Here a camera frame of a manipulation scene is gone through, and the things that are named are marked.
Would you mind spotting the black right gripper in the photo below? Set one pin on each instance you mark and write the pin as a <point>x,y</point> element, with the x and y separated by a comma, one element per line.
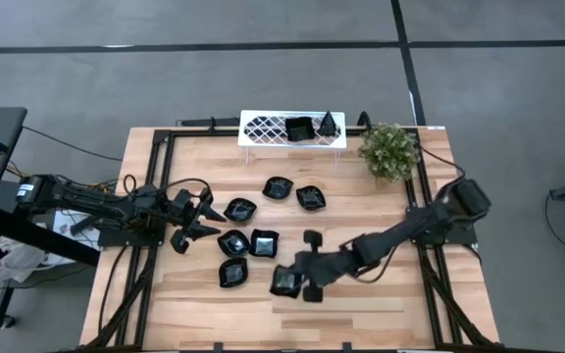
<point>324,267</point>

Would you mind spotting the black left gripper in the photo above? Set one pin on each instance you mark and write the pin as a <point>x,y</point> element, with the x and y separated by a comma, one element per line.
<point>183,208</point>

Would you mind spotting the black square mini plate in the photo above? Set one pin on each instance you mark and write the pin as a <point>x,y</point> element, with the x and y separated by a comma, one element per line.
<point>299,130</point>
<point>285,282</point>
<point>264,243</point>

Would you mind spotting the black leaf-shaped mini plate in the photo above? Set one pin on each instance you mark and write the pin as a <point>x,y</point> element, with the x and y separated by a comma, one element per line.
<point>240,211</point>
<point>277,188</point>
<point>310,198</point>
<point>233,244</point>
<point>233,273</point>

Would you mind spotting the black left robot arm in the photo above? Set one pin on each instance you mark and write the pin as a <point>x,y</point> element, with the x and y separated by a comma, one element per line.
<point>91,201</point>

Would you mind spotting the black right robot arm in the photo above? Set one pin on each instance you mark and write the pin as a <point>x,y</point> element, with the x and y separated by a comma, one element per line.
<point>410,225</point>

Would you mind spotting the black clamp lever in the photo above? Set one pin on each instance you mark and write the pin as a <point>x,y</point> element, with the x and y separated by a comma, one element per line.
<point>84,224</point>

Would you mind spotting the green potted plant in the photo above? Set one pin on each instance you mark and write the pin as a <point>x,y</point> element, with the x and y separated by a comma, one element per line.
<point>388,152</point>

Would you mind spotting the black desk leg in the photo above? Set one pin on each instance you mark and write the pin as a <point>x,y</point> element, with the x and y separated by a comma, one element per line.
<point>42,238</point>

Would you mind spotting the white plastic bag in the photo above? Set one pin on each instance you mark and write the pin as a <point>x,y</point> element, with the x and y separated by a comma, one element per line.
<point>17,262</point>

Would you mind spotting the black aluminium table frame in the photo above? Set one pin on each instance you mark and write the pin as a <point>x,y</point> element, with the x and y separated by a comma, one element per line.
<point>204,133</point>

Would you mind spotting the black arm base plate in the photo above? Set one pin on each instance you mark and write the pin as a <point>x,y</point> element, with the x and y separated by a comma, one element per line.
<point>459,237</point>
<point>116,241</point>

